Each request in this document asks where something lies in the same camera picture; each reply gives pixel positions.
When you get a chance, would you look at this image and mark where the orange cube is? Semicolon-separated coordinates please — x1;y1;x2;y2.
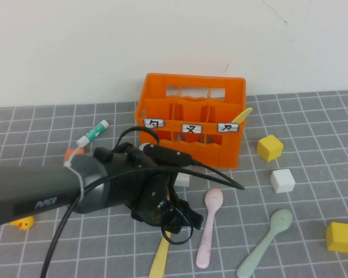
64;148;78;163

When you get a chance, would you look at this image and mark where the pink plastic spoon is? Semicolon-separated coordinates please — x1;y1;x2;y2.
195;187;224;269

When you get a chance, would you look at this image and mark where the orange plastic cutlery holder crate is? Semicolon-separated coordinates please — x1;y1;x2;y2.
134;72;247;170

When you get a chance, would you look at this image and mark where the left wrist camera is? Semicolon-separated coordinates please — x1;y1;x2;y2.
143;143;194;168

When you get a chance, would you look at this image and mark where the white green glue stick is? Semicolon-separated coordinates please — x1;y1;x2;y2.
76;119;110;148

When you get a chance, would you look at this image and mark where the paper label knife character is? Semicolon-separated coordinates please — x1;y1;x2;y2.
217;122;240;133

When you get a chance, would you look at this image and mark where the paper label fork character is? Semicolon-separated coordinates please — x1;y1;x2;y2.
181;123;203;134

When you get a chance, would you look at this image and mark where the yellow plastic fork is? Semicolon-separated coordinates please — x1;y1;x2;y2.
149;194;173;278

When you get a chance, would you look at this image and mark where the yellow plastic knife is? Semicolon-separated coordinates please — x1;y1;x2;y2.
230;107;253;125

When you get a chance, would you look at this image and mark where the yellow rubber duck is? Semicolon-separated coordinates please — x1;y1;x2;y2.
8;215;35;232

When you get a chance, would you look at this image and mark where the white power adapter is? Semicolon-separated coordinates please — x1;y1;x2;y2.
173;173;191;188

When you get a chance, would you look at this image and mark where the yellow cube block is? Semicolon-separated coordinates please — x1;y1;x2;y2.
256;134;284;163
325;221;348;254

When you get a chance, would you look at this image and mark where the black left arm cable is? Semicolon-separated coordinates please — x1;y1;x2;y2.
39;126;246;278

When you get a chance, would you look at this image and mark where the paper label spoon character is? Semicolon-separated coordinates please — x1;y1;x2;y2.
144;118;165;129

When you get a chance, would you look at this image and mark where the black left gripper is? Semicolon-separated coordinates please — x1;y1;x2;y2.
111;162;205;235

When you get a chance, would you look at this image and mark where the white cube block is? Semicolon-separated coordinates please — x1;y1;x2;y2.
270;169;296;194

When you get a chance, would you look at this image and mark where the grey grid tablecloth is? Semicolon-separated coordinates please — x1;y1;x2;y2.
0;90;348;278

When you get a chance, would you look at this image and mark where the green plastic spoon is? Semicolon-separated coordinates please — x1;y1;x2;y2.
236;208;294;278

